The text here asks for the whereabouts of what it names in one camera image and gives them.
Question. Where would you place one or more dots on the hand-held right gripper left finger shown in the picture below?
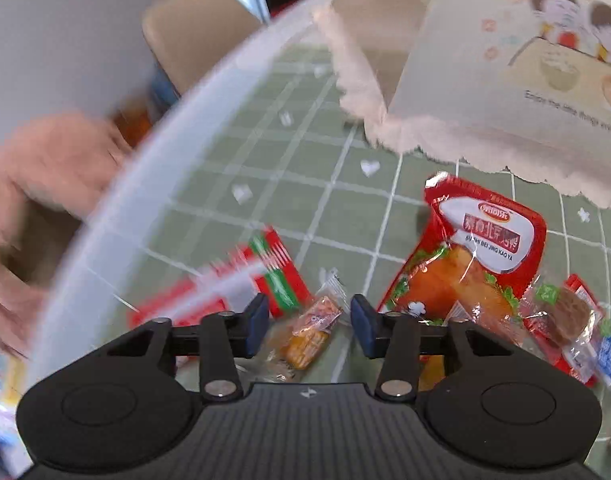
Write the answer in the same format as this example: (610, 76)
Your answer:
(259, 322)

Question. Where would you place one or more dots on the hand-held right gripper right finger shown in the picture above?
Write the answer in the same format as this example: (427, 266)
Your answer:
(361, 327)

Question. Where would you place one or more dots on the small clear orange candy packet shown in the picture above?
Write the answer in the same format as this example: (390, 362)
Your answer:
(310, 330)

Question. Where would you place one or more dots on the large red snack packet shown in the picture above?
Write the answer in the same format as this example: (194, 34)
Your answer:
(485, 230)

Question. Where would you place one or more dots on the long red striped snack packet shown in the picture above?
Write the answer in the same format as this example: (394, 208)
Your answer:
(280, 285)

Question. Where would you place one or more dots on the green checked tablecloth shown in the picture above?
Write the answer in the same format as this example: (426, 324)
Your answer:
(305, 170)

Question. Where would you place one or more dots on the brown snack in clear wrapper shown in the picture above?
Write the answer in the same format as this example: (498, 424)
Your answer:
(568, 310)

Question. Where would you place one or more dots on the blue and yellow package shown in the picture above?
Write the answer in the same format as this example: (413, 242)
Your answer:
(2, 375)

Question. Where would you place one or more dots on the pink jacket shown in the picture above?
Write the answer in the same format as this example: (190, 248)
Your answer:
(45, 160)

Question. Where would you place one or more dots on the cartoon print food cover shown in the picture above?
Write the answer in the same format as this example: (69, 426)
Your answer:
(465, 50)

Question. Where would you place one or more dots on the beige chair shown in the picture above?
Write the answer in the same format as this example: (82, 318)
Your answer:
(200, 30)

